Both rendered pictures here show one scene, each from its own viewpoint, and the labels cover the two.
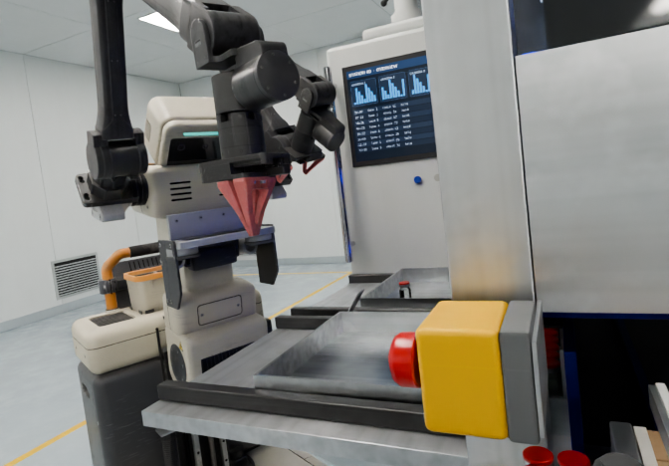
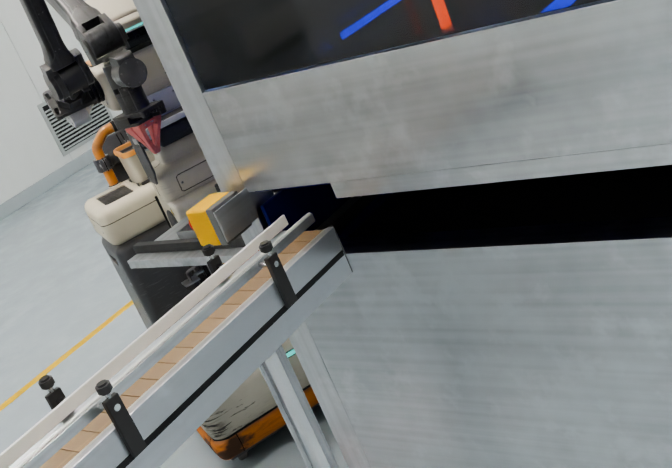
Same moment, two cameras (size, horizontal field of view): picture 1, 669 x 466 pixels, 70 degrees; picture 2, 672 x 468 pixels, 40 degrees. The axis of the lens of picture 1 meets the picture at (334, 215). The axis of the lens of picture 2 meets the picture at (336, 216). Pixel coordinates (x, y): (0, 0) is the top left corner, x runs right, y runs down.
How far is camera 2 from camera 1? 1.41 m
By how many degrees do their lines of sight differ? 24
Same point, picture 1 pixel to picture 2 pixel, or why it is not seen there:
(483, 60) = (193, 94)
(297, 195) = not seen: outside the picture
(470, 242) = (217, 166)
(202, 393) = (154, 246)
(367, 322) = not seen: hidden behind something
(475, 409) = (209, 236)
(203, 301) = (179, 170)
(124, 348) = (132, 219)
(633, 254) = (263, 167)
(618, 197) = (252, 147)
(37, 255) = (17, 101)
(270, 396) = (184, 242)
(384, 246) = not seen: hidden behind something
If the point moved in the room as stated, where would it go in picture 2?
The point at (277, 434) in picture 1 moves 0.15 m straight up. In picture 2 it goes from (187, 259) to (156, 195)
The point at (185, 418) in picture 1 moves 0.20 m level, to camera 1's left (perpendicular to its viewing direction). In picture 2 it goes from (148, 260) to (69, 284)
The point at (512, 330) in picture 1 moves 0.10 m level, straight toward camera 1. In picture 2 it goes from (208, 209) to (174, 238)
